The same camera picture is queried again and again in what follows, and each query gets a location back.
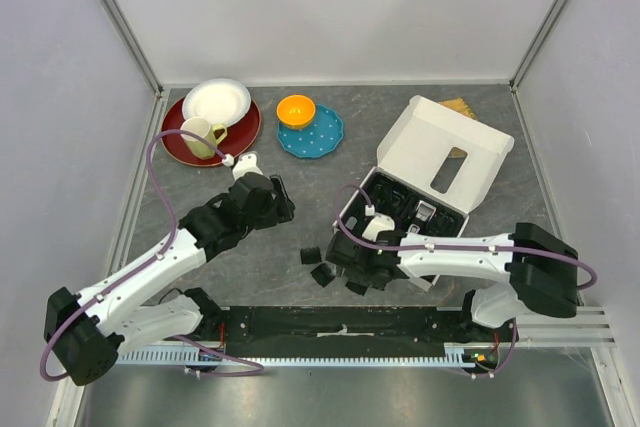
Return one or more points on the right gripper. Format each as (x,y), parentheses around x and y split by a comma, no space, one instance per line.
(354,275)

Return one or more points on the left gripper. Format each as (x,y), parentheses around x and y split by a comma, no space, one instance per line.
(280,210)

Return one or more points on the black comb attachment with brush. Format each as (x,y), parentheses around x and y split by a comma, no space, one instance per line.
(310,255)

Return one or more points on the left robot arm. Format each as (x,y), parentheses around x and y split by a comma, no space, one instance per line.
(86,332)

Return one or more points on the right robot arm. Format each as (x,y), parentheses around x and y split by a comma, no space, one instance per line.
(529,270)

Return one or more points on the grey hair clipper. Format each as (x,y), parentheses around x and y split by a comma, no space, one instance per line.
(422,215)

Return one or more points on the black plastic tray insert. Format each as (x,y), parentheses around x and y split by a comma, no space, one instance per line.
(397,200)

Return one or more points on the cream mug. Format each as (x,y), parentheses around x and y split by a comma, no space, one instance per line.
(202,137)

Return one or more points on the blue dotted plate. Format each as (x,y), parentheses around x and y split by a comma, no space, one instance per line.
(320,138)

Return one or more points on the orange bowl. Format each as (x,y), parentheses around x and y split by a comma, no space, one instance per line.
(296,111)

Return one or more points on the white paper plate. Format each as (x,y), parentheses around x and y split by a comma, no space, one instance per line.
(220,101)

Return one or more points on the white cardboard box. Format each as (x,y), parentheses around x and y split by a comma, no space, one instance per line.
(444,155)

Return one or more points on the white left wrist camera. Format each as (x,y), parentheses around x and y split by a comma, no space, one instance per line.
(242,164)

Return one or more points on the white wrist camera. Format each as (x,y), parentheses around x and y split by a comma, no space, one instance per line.
(242,164)
(375,224)

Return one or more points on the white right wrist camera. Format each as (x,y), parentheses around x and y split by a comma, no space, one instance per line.
(375,224)

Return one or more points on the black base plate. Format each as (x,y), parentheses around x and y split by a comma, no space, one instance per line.
(264,331)

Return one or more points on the left aluminium frame post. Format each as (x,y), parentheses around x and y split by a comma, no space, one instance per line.
(132,45)

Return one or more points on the aluminium frame post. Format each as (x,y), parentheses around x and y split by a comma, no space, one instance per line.
(132,45)
(538,42)

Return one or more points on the right aluminium frame post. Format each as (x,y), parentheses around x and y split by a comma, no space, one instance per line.
(538,42)

